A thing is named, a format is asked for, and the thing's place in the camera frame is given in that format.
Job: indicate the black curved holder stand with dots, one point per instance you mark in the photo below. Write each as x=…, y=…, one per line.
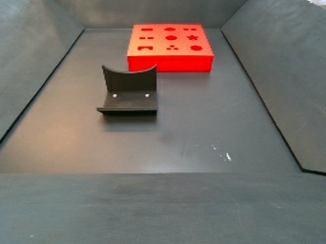
x=129, y=85

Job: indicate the red shape sorter box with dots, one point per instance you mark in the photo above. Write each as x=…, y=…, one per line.
x=172, y=47

